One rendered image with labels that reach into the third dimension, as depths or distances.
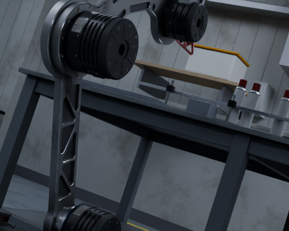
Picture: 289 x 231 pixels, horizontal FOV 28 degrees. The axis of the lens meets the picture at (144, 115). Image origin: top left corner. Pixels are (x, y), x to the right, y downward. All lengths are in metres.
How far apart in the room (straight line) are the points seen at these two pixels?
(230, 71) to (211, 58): 0.23
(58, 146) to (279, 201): 4.07
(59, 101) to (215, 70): 3.72
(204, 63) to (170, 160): 1.20
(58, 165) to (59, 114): 0.16
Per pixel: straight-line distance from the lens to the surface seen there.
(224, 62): 5.35
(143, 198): 6.14
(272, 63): 5.95
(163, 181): 6.06
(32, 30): 7.11
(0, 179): 2.55
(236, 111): 2.53
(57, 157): 1.79
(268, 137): 2.01
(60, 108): 1.73
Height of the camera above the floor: 0.60
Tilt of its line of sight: 5 degrees up
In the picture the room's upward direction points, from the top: 18 degrees clockwise
